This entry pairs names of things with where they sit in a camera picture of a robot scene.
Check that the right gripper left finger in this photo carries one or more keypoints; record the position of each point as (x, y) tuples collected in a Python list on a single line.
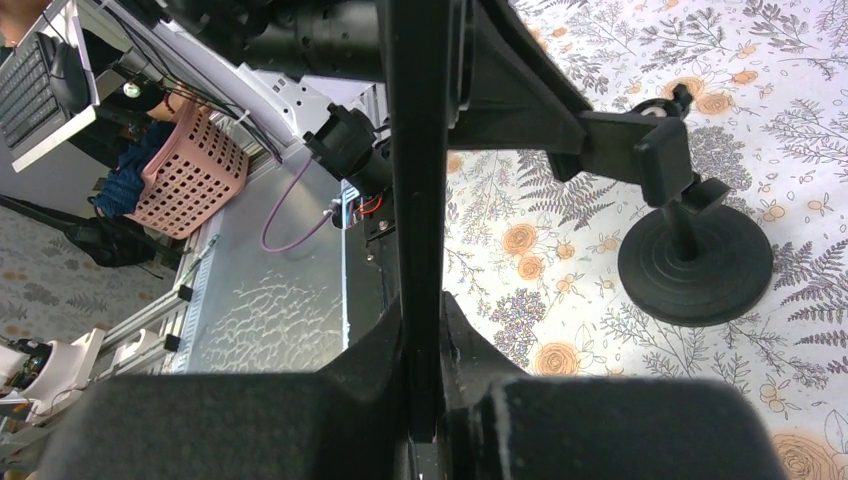
[(344, 421)]

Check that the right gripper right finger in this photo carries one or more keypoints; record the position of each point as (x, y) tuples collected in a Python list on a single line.
[(502, 423)]

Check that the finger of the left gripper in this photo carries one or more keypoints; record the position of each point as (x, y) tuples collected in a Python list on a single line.
[(513, 96)]

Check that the black phone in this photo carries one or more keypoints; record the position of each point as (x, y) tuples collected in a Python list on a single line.
[(417, 232)]

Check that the black round-base stand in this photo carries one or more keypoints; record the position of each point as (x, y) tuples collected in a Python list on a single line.
[(692, 261)]

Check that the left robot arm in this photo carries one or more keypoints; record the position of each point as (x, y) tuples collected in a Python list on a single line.
[(461, 75)]

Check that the pink perforated basket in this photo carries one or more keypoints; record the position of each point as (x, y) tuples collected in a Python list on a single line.
[(198, 169)]

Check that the grey monitor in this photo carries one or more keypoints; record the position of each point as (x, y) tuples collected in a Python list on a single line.
[(48, 91)]

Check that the aluminium frame profile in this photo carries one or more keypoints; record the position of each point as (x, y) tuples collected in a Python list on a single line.
[(148, 340)]

